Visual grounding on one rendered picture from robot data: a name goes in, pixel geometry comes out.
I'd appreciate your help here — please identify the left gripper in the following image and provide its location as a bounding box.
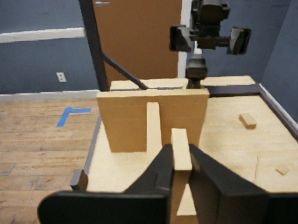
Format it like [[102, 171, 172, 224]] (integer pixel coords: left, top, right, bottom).
[[169, 24, 252, 55]]

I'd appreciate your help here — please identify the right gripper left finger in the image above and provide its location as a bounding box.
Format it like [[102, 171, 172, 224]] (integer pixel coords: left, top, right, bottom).
[[37, 144, 174, 224]]

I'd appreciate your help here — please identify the tan wooden board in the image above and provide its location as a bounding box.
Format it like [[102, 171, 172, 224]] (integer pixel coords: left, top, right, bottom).
[[171, 197, 199, 224], [96, 89, 209, 153]]

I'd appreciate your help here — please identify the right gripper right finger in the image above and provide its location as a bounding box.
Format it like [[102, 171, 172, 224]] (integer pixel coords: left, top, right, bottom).
[[188, 144, 298, 224]]

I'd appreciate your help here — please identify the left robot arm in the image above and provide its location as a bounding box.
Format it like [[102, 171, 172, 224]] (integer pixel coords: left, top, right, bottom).
[[185, 0, 231, 89]]

